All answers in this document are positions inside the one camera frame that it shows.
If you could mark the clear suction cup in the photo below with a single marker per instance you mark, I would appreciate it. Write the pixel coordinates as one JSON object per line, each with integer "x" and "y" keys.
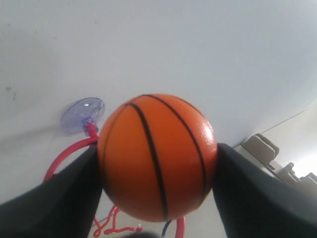
{"x": 80, "y": 114}

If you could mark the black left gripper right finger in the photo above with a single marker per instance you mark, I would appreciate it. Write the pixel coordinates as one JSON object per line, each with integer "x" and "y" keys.
{"x": 253, "y": 204}

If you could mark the small orange basketball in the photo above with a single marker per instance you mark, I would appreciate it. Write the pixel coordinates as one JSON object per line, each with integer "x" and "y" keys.
{"x": 157, "y": 156}

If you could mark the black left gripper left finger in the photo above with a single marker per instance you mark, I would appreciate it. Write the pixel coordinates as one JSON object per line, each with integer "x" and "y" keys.
{"x": 62, "y": 207}

